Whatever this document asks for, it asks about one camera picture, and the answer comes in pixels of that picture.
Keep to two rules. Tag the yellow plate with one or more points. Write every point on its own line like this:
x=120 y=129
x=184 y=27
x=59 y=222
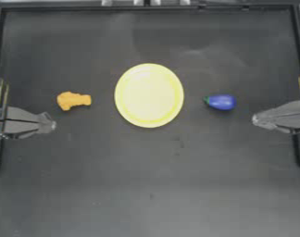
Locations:
x=148 y=95

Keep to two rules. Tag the black table frame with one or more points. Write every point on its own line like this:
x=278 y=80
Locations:
x=156 y=6

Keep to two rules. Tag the small grey frame bracket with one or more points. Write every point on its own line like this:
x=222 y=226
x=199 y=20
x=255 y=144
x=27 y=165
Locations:
x=107 y=2
x=155 y=2
x=138 y=2

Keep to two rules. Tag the purple toy eggplant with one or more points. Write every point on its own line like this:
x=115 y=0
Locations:
x=221 y=102

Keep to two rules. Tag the brown toy chicken wing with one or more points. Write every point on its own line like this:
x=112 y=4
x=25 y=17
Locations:
x=72 y=100

